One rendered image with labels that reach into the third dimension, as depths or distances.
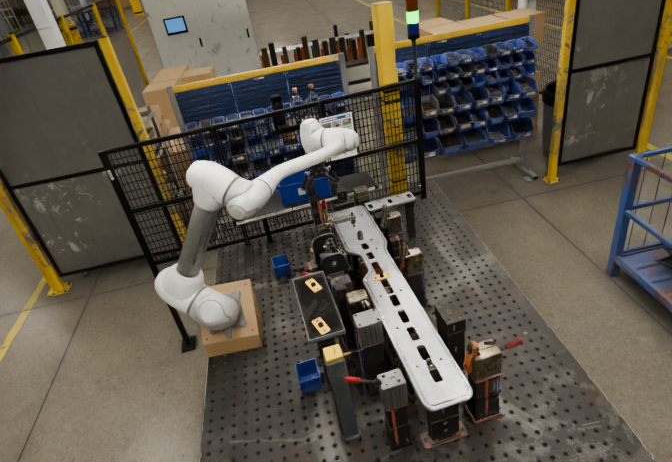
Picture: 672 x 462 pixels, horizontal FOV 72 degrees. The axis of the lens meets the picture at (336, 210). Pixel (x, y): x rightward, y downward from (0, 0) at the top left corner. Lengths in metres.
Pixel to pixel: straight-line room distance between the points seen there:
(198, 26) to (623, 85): 6.30
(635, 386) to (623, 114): 2.73
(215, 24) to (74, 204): 4.95
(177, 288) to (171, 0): 6.80
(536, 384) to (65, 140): 3.53
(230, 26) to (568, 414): 7.59
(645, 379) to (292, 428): 2.04
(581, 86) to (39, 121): 4.41
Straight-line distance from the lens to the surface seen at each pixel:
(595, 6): 4.55
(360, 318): 1.84
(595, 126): 4.99
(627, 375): 3.25
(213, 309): 2.12
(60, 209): 4.41
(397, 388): 1.70
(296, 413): 2.13
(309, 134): 2.20
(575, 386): 2.21
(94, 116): 3.97
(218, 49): 8.59
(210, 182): 1.84
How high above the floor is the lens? 2.40
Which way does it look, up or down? 31 degrees down
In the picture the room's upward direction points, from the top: 10 degrees counter-clockwise
